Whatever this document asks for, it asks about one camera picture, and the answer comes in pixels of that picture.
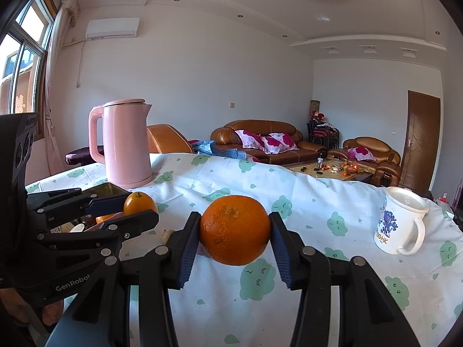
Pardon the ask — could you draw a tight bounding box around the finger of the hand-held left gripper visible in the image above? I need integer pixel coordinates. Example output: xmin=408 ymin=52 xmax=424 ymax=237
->
xmin=26 ymin=187 xmax=126 ymax=222
xmin=36 ymin=210 xmax=160 ymax=251

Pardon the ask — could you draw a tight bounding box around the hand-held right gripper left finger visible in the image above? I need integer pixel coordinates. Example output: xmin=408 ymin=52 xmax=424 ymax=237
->
xmin=45 ymin=211 xmax=202 ymax=347

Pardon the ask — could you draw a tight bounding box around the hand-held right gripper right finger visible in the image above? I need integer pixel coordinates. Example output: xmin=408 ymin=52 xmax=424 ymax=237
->
xmin=268 ymin=211 xmax=422 ymax=347

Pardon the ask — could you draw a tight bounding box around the pink metal tin box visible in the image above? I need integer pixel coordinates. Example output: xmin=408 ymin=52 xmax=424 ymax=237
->
xmin=49 ymin=184 xmax=133 ymax=235

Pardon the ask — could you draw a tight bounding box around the small orange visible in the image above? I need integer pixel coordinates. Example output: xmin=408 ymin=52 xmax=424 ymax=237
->
xmin=123 ymin=191 xmax=159 ymax=220

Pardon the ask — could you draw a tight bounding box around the large orange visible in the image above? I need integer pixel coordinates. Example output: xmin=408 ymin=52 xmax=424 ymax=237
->
xmin=199 ymin=195 xmax=272 ymax=266

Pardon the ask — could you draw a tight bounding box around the person's left hand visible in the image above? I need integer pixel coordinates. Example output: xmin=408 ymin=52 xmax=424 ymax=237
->
xmin=41 ymin=303 xmax=65 ymax=328

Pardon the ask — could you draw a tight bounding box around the purple cushioned stool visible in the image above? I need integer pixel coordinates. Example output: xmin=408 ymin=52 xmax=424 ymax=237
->
xmin=65 ymin=145 xmax=106 ymax=167

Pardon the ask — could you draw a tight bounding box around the pink electric kettle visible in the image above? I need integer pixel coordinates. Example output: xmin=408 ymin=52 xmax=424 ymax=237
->
xmin=88 ymin=98 xmax=153 ymax=190

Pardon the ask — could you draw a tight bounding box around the white cloud-print tablecloth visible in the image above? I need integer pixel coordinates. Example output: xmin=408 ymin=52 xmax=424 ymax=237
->
xmin=25 ymin=152 xmax=463 ymax=347

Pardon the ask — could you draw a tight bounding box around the orange-brown leather chair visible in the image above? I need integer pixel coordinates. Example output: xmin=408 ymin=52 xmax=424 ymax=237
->
xmin=146 ymin=123 xmax=195 ymax=155

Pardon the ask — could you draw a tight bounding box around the wooden coffee table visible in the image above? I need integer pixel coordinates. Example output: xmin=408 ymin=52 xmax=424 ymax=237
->
xmin=282 ymin=157 xmax=375 ymax=186

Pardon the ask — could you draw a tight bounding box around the blue plaid cloth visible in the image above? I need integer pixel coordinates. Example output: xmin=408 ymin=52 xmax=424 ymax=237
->
xmin=190 ymin=139 xmax=254 ymax=160

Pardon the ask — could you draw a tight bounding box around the pile of snacks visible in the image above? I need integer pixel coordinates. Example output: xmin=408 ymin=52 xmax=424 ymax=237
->
xmin=315 ymin=162 xmax=371 ymax=178

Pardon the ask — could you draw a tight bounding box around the brown leather sofa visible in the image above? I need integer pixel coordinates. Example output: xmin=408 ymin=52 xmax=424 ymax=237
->
xmin=210 ymin=119 xmax=328 ymax=165

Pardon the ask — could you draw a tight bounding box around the pink curtain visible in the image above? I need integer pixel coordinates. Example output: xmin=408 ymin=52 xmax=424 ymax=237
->
xmin=36 ymin=0 xmax=81 ymax=175

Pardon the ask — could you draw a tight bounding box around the white printed mug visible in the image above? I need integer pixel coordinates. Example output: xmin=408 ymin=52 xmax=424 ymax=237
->
xmin=373 ymin=187 xmax=430 ymax=256

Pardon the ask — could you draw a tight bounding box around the small pink floral pillow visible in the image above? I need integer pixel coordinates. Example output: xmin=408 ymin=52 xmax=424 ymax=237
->
xmin=347 ymin=147 xmax=375 ymax=162

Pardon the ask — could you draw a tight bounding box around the stack of dark chairs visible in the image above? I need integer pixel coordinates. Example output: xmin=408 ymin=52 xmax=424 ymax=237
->
xmin=306 ymin=117 xmax=341 ymax=149

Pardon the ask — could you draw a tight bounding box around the brown leather armchair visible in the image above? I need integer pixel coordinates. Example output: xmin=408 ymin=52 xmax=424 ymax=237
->
xmin=327 ymin=136 xmax=402 ymax=187

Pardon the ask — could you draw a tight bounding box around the white air conditioner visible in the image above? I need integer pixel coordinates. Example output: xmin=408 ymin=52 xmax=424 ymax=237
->
xmin=85 ymin=18 xmax=141 ymax=40

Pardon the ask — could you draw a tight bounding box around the window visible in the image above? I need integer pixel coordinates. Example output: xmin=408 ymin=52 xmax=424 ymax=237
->
xmin=0 ymin=0 xmax=59 ymax=117

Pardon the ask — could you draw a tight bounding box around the brown wooden door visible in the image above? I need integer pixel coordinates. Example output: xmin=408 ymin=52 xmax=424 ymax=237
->
xmin=399 ymin=90 xmax=442 ymax=193

